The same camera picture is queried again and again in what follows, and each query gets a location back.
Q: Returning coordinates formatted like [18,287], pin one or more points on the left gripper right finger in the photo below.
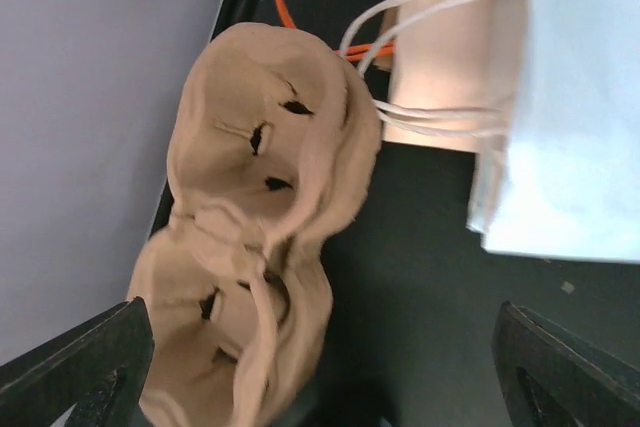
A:
[550,377]

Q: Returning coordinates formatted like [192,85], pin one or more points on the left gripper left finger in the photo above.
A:
[94,372]

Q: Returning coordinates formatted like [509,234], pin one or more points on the light blue paper bag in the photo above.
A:
[562,181]

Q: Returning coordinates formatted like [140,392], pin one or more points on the brown pulp cup carrier stack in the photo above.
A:
[272,153]

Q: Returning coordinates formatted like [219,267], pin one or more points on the beige kraft paper bag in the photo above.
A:
[457,54]

